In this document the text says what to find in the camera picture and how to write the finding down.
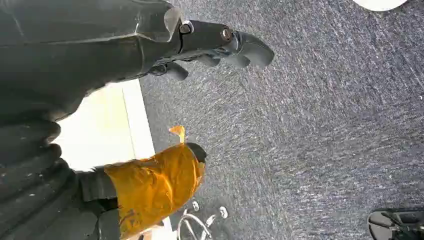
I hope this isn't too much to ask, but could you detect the white wheeled chair base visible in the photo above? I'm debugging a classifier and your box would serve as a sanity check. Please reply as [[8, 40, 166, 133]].
[[176, 199, 229, 240]]

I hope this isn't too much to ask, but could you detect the white round object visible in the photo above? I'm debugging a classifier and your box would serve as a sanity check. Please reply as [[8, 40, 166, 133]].
[[352, 0, 409, 12]]

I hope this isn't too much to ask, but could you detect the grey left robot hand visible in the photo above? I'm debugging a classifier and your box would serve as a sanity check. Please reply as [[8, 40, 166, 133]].
[[0, 0, 275, 240]]

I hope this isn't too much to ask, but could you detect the pale desk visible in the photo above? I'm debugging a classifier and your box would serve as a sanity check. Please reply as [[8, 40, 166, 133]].
[[52, 78, 177, 240]]

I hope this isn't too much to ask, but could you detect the black robot foot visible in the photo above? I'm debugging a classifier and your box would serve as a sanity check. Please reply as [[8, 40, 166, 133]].
[[367, 207, 424, 240]]

